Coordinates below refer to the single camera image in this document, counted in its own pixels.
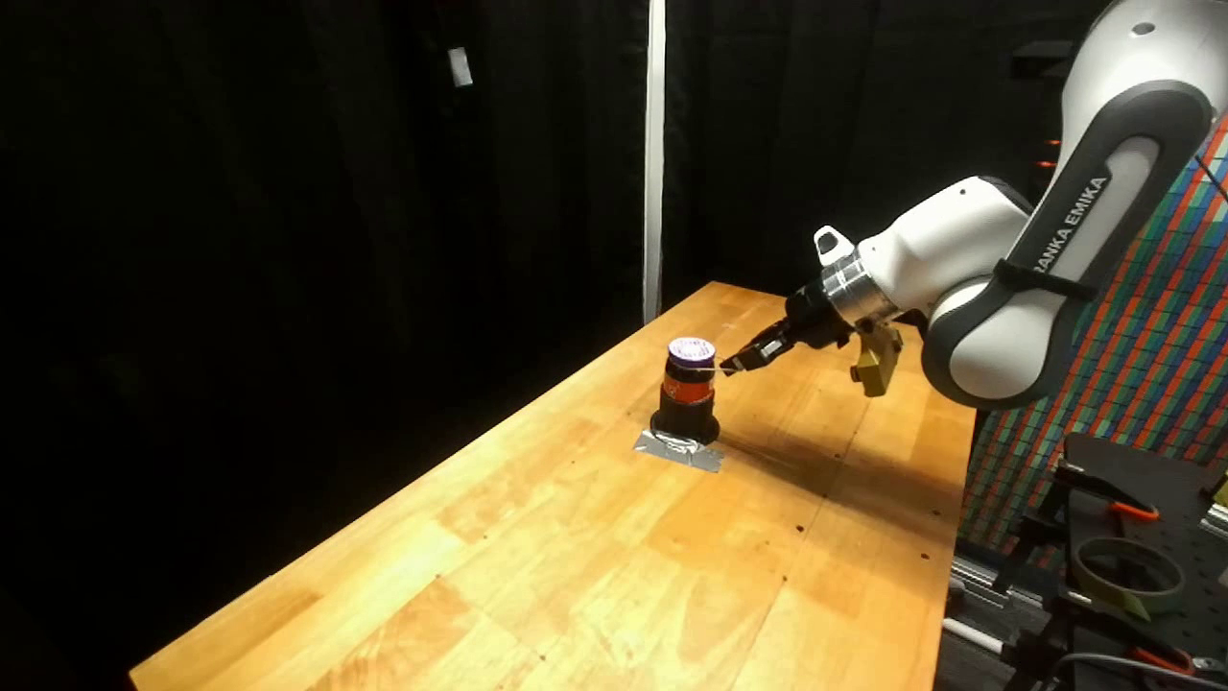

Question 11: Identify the grey tape strip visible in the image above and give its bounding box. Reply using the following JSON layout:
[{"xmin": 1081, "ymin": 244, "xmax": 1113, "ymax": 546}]
[{"xmin": 635, "ymin": 424, "xmax": 730, "ymax": 474}]

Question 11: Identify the orange clamp handle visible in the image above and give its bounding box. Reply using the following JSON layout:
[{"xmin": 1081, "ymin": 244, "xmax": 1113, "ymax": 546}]
[{"xmin": 1103, "ymin": 495, "xmax": 1167, "ymax": 527}]

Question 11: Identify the white tag on curtain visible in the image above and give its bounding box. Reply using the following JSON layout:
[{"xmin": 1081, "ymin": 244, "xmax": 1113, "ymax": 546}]
[{"xmin": 444, "ymin": 43, "xmax": 482, "ymax": 90}]

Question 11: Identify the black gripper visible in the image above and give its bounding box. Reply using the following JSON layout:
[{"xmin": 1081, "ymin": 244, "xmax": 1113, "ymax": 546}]
[{"xmin": 718, "ymin": 281, "xmax": 859, "ymax": 380}]

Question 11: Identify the white vertical pole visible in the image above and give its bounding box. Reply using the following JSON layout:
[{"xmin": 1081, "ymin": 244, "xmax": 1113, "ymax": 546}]
[{"xmin": 636, "ymin": 0, "xmax": 673, "ymax": 327}]

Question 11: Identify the dark upside-down cup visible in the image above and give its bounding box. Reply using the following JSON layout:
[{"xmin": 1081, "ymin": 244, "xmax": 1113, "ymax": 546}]
[{"xmin": 644, "ymin": 332, "xmax": 725, "ymax": 450}]

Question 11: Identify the olive wrist camera mount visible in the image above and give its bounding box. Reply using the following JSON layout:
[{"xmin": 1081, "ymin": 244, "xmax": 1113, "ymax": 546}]
[{"xmin": 844, "ymin": 313, "xmax": 909, "ymax": 401}]

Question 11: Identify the colourful patterned panel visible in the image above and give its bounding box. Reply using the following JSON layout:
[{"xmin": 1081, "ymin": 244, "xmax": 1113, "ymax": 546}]
[{"xmin": 960, "ymin": 112, "xmax": 1228, "ymax": 557}]

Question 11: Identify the olive tape roll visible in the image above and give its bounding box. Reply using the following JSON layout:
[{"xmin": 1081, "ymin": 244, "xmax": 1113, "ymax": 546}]
[{"xmin": 1067, "ymin": 531, "xmax": 1195, "ymax": 621}]

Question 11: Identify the black curtain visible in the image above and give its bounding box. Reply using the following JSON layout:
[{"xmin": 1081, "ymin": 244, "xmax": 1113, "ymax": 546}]
[{"xmin": 0, "ymin": 0, "xmax": 644, "ymax": 691}]

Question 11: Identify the aluminium rail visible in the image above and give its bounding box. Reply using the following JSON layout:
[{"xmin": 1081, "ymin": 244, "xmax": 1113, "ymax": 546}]
[{"xmin": 940, "ymin": 546, "xmax": 1067, "ymax": 660}]

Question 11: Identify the black perforated breadboard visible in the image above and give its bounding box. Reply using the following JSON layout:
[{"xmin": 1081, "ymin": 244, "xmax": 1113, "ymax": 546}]
[{"xmin": 940, "ymin": 431, "xmax": 1228, "ymax": 691}]

